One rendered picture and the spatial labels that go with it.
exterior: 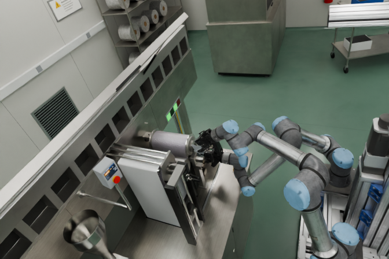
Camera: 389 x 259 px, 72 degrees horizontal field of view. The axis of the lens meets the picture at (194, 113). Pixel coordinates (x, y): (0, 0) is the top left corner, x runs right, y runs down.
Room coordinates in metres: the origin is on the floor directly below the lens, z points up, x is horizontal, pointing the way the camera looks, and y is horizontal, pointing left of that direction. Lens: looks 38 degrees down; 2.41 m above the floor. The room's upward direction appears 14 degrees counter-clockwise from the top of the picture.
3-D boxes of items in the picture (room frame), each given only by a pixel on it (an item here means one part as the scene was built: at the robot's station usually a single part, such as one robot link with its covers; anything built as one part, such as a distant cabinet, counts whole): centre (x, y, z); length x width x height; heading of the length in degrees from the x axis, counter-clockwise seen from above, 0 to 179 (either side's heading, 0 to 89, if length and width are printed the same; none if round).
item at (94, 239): (0.61, 0.53, 1.50); 0.14 x 0.14 x 0.06
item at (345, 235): (0.56, -0.57, 0.98); 0.13 x 0.12 x 0.14; 120
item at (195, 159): (1.13, 0.05, 1.05); 0.06 x 0.05 x 0.31; 60
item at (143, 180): (0.97, 0.37, 1.17); 0.34 x 0.05 x 0.54; 60
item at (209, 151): (1.18, -0.06, 1.12); 0.12 x 0.08 x 0.09; 60
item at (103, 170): (0.72, 0.37, 1.66); 0.07 x 0.07 x 0.10; 50
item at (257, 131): (0.87, -0.39, 1.37); 0.49 x 0.11 x 0.12; 30
